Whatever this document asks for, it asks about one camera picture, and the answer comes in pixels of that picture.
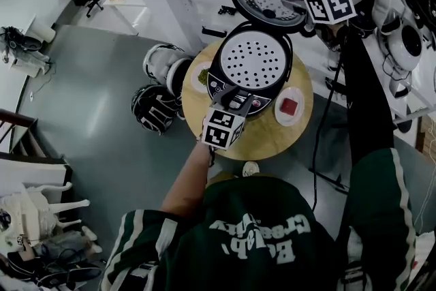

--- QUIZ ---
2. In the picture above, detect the white plate with red food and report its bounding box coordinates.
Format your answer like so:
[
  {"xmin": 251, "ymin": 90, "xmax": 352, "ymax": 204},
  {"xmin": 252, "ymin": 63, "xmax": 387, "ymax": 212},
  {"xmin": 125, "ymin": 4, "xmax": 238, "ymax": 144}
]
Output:
[{"xmin": 274, "ymin": 86, "xmax": 305, "ymax": 127}]

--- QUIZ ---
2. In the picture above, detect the white ornate chair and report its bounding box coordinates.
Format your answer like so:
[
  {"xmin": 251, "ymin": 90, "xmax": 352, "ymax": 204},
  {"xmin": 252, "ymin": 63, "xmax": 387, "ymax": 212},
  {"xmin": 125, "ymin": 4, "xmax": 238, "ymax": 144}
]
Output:
[{"xmin": 0, "ymin": 180, "xmax": 91, "ymax": 249}]

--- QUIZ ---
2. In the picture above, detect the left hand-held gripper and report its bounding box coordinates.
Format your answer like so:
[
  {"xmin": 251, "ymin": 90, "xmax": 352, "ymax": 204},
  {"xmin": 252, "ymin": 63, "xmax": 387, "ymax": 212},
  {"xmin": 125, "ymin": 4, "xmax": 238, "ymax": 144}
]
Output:
[{"xmin": 201, "ymin": 83, "xmax": 255, "ymax": 150}]

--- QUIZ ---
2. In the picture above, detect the person's white shoe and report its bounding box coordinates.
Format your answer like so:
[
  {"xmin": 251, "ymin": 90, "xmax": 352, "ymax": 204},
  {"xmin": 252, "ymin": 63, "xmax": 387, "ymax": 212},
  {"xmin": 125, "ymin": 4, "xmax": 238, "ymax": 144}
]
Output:
[{"xmin": 242, "ymin": 161, "xmax": 260, "ymax": 179}]

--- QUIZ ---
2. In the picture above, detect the round wooden side table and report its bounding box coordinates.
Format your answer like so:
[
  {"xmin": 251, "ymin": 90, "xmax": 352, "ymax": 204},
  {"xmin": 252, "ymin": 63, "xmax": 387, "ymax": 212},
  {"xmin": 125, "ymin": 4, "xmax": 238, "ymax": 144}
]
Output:
[{"xmin": 181, "ymin": 40, "xmax": 315, "ymax": 162}]

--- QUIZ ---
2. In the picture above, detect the green striped jersey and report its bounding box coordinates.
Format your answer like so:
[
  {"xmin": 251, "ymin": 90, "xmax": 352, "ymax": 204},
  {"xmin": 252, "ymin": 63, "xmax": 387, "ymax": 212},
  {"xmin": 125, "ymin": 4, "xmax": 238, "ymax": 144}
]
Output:
[{"xmin": 99, "ymin": 146, "xmax": 418, "ymax": 291}]

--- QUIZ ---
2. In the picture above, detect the white cylindrical bin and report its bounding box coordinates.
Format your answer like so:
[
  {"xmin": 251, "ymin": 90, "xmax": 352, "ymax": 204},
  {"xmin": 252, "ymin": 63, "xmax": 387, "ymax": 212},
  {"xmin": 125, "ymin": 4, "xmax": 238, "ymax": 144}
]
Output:
[{"xmin": 33, "ymin": 25, "xmax": 57, "ymax": 44}]

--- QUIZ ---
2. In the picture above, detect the person's left forearm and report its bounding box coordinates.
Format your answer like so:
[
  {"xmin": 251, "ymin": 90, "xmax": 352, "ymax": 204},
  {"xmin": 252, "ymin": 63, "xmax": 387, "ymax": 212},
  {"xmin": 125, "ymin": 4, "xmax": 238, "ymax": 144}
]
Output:
[{"xmin": 159, "ymin": 142, "xmax": 214, "ymax": 219}]

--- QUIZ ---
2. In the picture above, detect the white plate with green food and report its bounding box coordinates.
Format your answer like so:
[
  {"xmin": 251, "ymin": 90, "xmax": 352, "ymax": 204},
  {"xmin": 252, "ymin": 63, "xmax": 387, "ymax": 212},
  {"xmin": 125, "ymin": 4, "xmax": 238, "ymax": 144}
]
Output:
[{"xmin": 189, "ymin": 61, "xmax": 214, "ymax": 95}]

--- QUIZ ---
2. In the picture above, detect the brown stair handrail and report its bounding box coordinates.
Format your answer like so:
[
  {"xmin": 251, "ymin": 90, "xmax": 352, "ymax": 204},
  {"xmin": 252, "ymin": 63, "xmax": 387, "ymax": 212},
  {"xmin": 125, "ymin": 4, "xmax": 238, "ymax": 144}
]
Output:
[{"xmin": 0, "ymin": 108, "xmax": 71, "ymax": 164}]

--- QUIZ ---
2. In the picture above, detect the desk equipment with cables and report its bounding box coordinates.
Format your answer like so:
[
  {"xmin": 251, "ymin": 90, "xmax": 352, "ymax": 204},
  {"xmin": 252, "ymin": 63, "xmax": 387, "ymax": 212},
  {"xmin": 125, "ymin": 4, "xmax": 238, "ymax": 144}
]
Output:
[{"xmin": 0, "ymin": 25, "xmax": 52, "ymax": 71}]

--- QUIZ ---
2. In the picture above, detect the white table with dark edge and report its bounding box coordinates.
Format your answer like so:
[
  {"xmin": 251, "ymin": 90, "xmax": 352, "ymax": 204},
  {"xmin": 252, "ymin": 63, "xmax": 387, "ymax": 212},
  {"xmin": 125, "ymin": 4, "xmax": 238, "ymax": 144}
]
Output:
[{"xmin": 0, "ymin": 158, "xmax": 74, "ymax": 196}]

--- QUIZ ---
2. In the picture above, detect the white desk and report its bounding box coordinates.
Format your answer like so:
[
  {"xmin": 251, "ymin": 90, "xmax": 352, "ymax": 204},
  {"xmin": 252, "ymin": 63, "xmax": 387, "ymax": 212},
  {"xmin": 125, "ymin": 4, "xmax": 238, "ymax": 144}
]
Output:
[{"xmin": 102, "ymin": 0, "xmax": 151, "ymax": 37}]

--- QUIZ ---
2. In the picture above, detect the pile of black gear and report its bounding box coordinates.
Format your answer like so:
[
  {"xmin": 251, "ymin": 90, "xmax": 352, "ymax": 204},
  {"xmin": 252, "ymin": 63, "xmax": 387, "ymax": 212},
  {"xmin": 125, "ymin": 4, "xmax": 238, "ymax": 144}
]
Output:
[{"xmin": 0, "ymin": 241, "xmax": 104, "ymax": 291}]

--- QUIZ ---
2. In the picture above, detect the dark red rice cooker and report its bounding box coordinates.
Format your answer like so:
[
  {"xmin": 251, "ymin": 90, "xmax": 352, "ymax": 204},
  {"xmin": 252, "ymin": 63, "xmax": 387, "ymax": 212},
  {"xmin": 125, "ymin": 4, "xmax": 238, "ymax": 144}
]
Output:
[{"xmin": 206, "ymin": 0, "xmax": 316, "ymax": 119}]

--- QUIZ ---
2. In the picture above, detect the person's right forearm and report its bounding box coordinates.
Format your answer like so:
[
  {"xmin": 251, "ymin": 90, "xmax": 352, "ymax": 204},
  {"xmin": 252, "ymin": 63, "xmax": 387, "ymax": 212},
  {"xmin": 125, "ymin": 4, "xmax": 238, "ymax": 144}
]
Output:
[{"xmin": 335, "ymin": 23, "xmax": 396, "ymax": 170}]

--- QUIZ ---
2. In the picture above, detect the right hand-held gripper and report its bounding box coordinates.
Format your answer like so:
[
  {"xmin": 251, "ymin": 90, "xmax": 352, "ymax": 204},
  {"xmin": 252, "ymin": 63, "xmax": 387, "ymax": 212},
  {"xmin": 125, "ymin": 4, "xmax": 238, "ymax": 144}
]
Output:
[{"xmin": 280, "ymin": 0, "xmax": 358, "ymax": 26}]

